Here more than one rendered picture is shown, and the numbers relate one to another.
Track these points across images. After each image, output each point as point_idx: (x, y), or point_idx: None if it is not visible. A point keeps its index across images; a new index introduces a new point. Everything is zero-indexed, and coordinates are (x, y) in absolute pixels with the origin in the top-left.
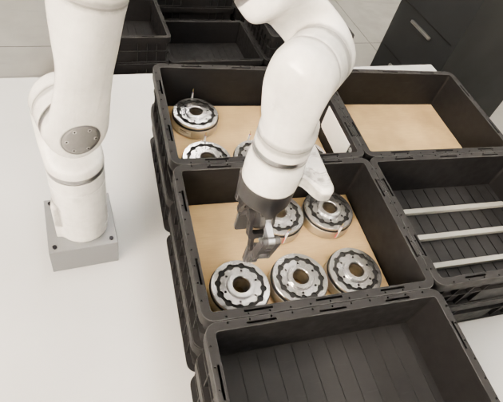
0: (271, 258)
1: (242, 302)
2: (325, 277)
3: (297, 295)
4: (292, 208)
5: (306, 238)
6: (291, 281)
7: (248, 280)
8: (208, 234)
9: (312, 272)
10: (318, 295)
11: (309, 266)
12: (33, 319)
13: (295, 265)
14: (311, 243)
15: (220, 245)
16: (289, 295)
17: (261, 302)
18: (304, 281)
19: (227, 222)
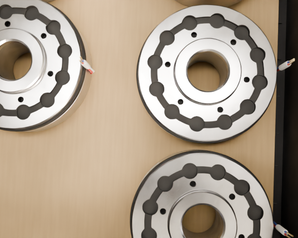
0: (123, 110)
1: (244, 233)
2: (216, 9)
3: (250, 96)
4: (7, 19)
5: (86, 6)
6: (218, 99)
7: (195, 204)
8: (38, 236)
9: (198, 36)
10: (260, 44)
11: (182, 38)
12: None
13: (175, 75)
14: (103, 1)
15: (69, 216)
16: (247, 115)
17: (252, 188)
18: (204, 58)
19: (11, 182)
